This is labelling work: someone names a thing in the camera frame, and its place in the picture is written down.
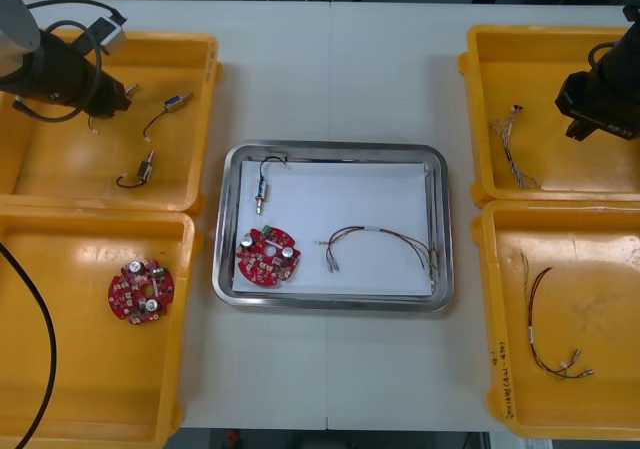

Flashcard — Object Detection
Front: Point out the yellow-orange plastic bin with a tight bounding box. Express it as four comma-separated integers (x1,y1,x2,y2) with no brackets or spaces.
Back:
471,198,640,440
0,206,205,449
457,24,640,209
0,27,225,216

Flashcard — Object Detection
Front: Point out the steel tray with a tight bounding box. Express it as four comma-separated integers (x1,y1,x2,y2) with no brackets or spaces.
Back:
211,139,456,319

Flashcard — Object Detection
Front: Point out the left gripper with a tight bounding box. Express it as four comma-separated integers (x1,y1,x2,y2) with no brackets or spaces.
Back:
67,63,132,119

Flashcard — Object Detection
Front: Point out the blue-white twisted wire harness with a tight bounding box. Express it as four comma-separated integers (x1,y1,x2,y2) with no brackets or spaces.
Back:
488,103,544,191

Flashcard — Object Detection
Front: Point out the thick black cable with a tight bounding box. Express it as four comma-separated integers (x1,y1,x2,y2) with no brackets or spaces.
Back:
0,242,57,449

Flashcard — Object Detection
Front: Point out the red black green-yellow wire harness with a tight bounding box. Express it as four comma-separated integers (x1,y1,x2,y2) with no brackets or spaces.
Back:
313,223,441,286
518,249,597,381

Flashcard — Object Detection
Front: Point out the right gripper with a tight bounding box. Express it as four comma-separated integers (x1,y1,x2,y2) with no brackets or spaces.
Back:
554,71,640,143

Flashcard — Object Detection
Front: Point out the white paper sheet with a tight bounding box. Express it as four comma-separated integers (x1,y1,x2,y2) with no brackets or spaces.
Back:
230,157,436,300

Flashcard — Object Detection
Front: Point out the metal solenoid with black cable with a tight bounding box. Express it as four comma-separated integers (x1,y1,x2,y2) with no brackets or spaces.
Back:
143,92,195,144
88,82,142,136
252,153,294,216
115,149,159,190

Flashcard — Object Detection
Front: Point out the round red circuit board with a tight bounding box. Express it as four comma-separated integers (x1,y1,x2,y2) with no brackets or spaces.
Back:
108,258,175,326
235,222,304,289

